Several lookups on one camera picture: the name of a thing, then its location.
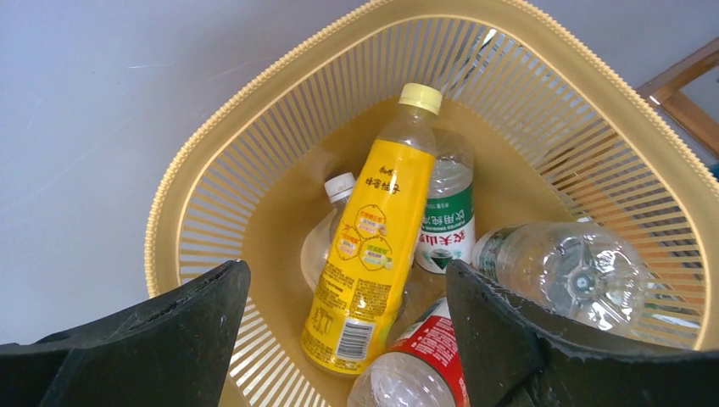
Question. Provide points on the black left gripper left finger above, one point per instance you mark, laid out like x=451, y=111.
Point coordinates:
x=170, y=350

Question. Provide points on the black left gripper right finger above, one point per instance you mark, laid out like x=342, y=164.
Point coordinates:
x=515, y=352

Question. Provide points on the red white label bottle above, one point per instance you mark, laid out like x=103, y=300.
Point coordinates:
x=422, y=368

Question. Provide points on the dark green label bottle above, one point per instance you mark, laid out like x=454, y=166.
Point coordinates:
x=579, y=270

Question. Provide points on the green white label bottle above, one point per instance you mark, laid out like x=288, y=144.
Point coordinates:
x=448, y=226

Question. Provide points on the yellow juice bottle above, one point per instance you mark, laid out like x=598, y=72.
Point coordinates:
x=360, y=290

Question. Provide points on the clear unlabeled bottle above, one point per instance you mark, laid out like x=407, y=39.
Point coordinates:
x=316, y=246

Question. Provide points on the yellow plastic bin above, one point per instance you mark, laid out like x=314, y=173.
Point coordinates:
x=557, y=135

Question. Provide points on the wooden shelf rack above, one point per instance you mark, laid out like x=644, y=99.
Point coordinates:
x=666, y=91

